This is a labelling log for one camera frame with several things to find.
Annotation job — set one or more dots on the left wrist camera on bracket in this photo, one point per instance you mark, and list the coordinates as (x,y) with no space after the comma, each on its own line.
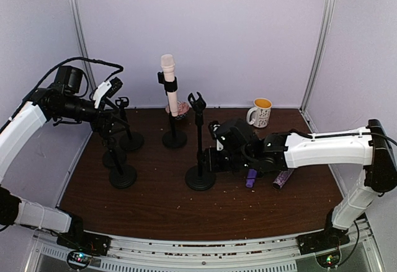
(106,89)

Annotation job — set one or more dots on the aluminium frame post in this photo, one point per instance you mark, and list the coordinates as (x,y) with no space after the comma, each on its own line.
(81,42)
(328,12)

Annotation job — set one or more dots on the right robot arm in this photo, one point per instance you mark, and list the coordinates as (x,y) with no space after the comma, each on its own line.
(367,146)

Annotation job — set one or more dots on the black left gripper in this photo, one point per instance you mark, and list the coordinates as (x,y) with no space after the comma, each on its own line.
(103,129)

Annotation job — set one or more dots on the black stand of cream microphone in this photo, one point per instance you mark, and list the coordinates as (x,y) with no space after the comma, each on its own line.
(173,138)

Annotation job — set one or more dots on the glitter purple silver microphone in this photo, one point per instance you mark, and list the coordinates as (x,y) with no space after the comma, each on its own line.
(282,178)

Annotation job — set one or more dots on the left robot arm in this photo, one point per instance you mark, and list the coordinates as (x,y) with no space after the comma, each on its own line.
(42,140)

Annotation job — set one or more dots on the red patterned ceramic bowl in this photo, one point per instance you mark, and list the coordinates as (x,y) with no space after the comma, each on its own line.
(183,109)

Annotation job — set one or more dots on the cream white microphone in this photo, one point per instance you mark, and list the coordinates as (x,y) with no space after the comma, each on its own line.
(168,66)

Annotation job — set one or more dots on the aluminium left rear frame post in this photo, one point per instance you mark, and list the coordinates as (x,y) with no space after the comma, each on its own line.
(81,42)

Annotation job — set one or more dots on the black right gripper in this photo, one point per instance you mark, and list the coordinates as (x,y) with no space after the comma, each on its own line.
(211,164)

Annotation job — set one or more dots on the aluminium right rear frame post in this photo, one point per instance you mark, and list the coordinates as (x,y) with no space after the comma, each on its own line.
(328,12)

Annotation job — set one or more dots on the black stand of glitter microphone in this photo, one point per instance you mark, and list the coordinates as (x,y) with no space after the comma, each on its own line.
(111,144)

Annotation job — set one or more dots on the black clamp microphone stand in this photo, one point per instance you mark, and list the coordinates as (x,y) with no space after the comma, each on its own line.
(132,140)

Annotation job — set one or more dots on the black stand of blue microphone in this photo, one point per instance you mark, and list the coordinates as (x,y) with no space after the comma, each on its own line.
(122,176)

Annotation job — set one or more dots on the black stand of purple microphone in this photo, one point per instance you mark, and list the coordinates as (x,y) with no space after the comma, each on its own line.
(197,178)

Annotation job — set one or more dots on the white floral mug yellow inside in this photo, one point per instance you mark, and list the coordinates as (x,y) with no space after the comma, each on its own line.
(258,116)

